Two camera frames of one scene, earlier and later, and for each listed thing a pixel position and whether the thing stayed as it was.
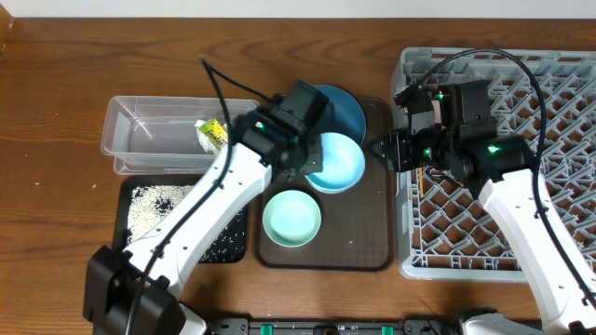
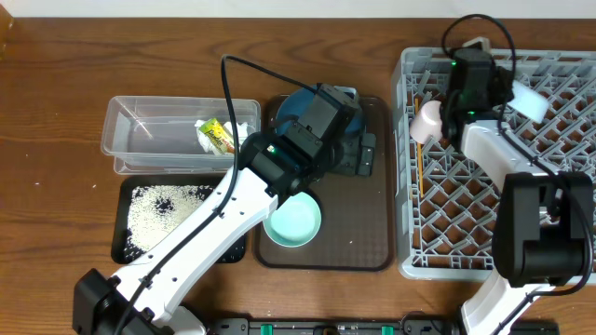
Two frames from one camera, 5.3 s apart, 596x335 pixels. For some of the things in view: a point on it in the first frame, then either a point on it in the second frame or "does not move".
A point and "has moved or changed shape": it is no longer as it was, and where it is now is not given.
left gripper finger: (314, 162) → (365, 166)
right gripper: (398, 143) → (495, 78)
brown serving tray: (356, 230) does not move
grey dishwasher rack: (548, 96) does not move
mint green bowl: (291, 219) does not move
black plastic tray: (142, 201) does not move
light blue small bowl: (344, 165) has moved or changed shape
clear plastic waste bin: (156, 135) does not move
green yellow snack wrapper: (216, 132) does not move
